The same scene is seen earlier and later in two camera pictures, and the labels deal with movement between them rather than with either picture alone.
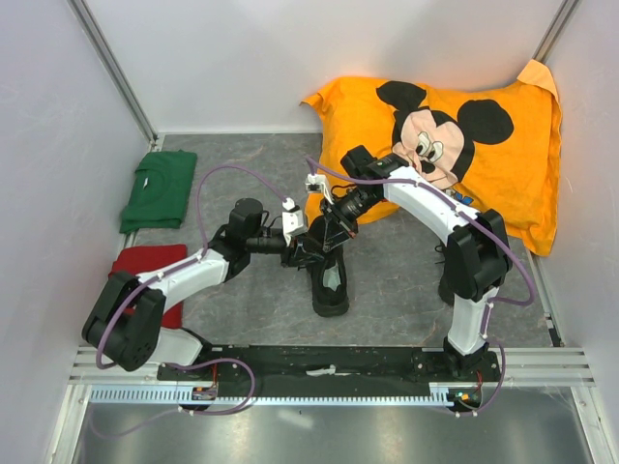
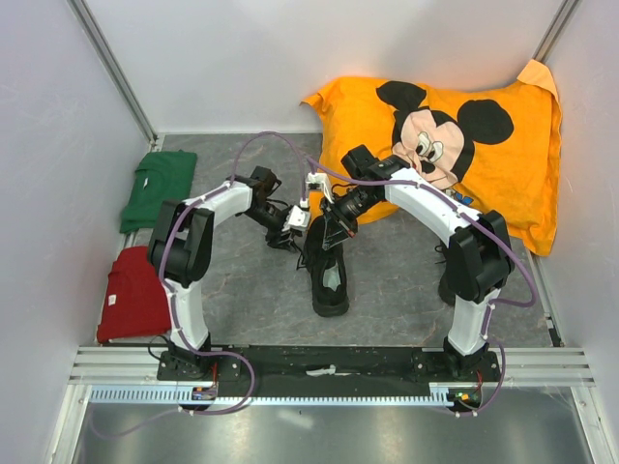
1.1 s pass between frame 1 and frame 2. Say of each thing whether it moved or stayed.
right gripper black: stayed
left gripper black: moved
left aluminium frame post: stayed
